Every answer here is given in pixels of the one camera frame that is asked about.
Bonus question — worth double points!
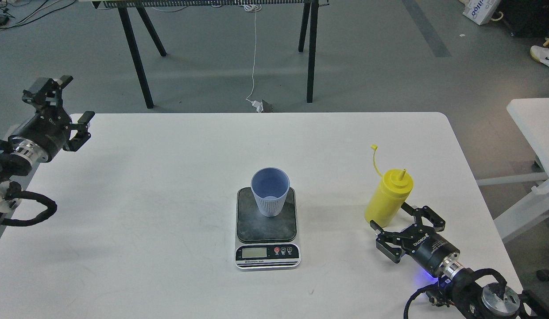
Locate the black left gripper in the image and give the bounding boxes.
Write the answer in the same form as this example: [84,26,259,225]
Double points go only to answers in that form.
[10,75,96,163]

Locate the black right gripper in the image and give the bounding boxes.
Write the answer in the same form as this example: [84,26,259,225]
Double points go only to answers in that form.
[370,202,460,277]

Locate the yellow squeeze bottle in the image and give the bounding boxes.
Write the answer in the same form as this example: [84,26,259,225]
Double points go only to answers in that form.
[365,144,414,228]

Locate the blue ribbed plastic cup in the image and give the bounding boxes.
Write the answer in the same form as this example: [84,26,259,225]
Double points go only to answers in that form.
[251,167,290,218]

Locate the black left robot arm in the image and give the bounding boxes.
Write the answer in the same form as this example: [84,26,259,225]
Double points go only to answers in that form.
[0,75,95,228]

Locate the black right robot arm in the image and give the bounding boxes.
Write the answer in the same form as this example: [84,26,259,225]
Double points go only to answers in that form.
[370,202,549,319]

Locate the silver digital kitchen scale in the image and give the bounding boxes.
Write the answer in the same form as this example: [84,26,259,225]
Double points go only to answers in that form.
[234,187,302,271]

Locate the white power adapter on floor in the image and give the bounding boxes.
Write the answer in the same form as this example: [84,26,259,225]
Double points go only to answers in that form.
[251,100,273,113]

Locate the white sneaker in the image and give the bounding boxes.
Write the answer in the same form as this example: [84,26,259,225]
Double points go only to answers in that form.
[530,45,549,67]

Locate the white cardboard box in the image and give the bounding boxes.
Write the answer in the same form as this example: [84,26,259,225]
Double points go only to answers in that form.
[462,0,501,25]

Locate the black trestle table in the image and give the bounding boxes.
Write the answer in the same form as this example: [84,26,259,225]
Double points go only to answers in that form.
[86,0,331,110]

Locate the black cables on floor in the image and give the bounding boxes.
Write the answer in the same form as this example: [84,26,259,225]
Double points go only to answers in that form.
[0,0,76,31]

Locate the white hanging cable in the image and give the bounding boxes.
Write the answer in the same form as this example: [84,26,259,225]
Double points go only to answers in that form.
[244,4,263,107]

